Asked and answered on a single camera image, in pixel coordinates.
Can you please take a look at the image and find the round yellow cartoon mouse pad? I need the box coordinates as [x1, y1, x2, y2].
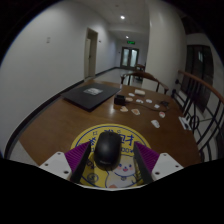
[70, 123, 152, 190]

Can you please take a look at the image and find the open side doorway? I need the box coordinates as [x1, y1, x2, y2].
[83, 27, 100, 81]

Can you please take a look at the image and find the small white box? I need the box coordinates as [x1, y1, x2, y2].
[134, 88, 147, 97]

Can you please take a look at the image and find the small black box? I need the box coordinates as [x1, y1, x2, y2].
[113, 94, 127, 107]

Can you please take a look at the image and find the black railing with wooden handrail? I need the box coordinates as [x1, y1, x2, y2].
[171, 69, 224, 162]

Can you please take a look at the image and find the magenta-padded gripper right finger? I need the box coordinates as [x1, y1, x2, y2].
[132, 141, 185, 185]

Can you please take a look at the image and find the glass double door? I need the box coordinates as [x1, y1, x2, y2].
[120, 46, 141, 70]

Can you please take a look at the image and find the white paper sheet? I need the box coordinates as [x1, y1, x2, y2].
[178, 115, 193, 132]

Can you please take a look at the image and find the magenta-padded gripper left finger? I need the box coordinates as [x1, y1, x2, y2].
[39, 140, 93, 185]

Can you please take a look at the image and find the dark window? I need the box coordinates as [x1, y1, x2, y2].
[184, 44, 215, 113]

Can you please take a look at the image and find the black computer mouse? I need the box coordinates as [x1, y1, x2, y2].
[93, 131, 123, 171]

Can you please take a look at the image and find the wooden armchair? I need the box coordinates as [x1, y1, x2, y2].
[119, 70, 170, 95]

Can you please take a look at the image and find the closed dark laptop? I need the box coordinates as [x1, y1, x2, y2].
[60, 81, 122, 112]

